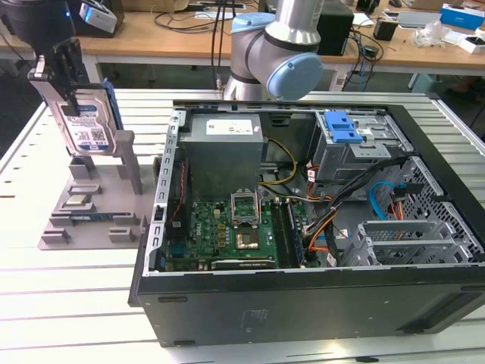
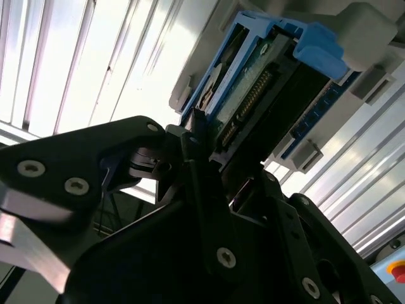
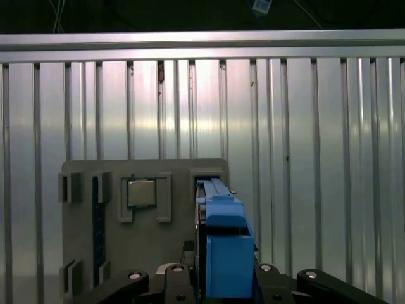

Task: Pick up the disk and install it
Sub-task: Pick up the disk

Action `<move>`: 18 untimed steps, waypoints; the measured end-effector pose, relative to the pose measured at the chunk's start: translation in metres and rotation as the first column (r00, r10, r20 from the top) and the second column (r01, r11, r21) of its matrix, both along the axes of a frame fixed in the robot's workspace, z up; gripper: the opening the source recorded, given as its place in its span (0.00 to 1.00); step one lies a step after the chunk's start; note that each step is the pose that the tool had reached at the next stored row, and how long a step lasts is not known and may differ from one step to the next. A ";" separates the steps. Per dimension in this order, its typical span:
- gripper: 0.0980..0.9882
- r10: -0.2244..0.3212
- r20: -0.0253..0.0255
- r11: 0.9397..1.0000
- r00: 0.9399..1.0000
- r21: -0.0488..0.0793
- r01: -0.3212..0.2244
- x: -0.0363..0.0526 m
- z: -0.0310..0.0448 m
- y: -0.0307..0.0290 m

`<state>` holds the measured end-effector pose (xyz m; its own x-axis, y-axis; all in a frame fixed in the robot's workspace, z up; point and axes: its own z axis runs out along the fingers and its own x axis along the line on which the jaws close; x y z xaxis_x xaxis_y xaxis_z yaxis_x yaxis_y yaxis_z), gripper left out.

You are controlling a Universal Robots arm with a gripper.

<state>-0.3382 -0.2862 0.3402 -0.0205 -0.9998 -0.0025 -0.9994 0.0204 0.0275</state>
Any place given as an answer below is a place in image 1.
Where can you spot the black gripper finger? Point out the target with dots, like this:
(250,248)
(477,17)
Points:
(66,68)

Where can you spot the hard disk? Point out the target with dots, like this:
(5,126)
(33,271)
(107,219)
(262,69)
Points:
(91,132)

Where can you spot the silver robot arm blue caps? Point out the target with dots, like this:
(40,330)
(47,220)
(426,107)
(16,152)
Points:
(250,49)

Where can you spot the silver disk bay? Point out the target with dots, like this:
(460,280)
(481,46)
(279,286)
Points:
(409,246)

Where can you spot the wooden desk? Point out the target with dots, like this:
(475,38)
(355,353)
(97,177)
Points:
(151,45)

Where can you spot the silver CPU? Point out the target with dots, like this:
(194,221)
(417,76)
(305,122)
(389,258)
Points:
(77,201)

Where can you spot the grey parts rack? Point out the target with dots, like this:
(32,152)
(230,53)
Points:
(113,208)

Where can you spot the blue RAM stick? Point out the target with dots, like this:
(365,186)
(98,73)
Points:
(92,217)

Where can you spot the grey power supply unit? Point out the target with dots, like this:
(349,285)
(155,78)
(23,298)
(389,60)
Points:
(219,159)

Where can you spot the green motherboard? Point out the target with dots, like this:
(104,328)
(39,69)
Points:
(212,227)

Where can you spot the CPU socket gold contacts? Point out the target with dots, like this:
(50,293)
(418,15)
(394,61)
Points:
(247,241)

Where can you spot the black graphics card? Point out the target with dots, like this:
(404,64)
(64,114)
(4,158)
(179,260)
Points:
(242,264)

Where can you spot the black desktop box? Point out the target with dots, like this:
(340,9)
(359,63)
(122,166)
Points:
(335,34)

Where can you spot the black RAM slot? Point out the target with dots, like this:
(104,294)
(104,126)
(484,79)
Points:
(280,235)

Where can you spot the blue drive latch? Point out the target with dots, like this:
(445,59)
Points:
(343,129)

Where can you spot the metal drive cage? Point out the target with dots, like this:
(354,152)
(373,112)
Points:
(341,159)

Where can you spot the small black box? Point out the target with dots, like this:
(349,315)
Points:
(384,30)

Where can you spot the black PC case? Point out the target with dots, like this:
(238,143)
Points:
(303,303)

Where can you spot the grey flat box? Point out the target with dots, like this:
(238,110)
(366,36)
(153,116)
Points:
(418,19)

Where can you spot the pale green bin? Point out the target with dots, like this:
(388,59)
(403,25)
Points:
(424,83)

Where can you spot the clear plastic bag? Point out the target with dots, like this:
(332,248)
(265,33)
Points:
(432,32)

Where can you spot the blue cardboard box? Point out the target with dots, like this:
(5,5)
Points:
(462,15)

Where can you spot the white open box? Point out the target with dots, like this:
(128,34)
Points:
(471,43)

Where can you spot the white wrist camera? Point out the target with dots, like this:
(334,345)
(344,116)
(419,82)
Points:
(98,19)

